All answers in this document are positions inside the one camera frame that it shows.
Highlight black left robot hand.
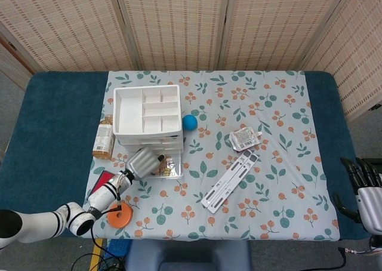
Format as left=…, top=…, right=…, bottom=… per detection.
left=125, top=146, right=167, bottom=181

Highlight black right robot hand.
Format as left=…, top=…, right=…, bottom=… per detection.
left=332, top=156, right=382, bottom=232

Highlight brown plush keychain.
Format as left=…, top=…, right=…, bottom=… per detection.
left=152, top=156, right=174, bottom=176

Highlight clear plastic drawer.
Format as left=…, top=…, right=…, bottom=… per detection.
left=121, top=141, right=183, bottom=152
left=131, top=150, right=183, bottom=180
left=115, top=132, right=183, bottom=143

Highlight white plastic drawer organizer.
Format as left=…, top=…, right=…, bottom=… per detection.
left=112, top=84, right=184, bottom=152

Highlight gold binder clips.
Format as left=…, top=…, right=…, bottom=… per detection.
left=162, top=160, right=179, bottom=177

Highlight red ink pad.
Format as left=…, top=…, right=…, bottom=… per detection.
left=91, top=170, right=116, bottom=194

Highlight amber bottle with label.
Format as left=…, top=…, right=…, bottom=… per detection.
left=91, top=114, right=116, bottom=160

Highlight orange disc with hole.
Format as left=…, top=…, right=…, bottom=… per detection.
left=106, top=202, right=133, bottom=229

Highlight blue ball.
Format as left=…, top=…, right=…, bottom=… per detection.
left=181, top=115, right=198, bottom=132

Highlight blue plastic crate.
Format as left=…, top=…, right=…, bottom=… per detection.
left=104, top=239, right=132, bottom=258

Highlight floral fruit print tablecloth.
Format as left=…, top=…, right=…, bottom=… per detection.
left=77, top=70, right=341, bottom=242

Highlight white folding laptop stand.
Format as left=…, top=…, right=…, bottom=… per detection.
left=200, top=150, right=260, bottom=214

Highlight blue chair seat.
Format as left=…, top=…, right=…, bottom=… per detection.
left=124, top=240, right=253, bottom=271

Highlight white pink snack pouch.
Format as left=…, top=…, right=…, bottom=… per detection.
left=229, top=127, right=263, bottom=152

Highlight bamboo folding screen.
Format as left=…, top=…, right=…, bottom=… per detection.
left=0, top=0, right=382, bottom=125

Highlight black cable with connector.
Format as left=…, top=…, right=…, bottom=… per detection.
left=335, top=246, right=374, bottom=271

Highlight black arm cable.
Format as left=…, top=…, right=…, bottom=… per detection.
left=71, top=192, right=123, bottom=271

